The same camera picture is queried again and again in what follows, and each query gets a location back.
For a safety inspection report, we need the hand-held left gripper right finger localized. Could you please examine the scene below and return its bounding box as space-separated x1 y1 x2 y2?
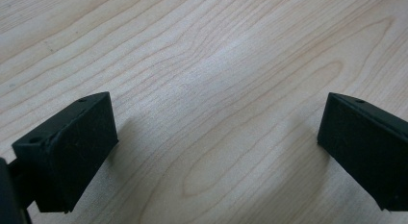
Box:
317 91 408 212

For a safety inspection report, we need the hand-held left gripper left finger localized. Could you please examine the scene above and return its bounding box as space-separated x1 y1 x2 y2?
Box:
12 91 119 214

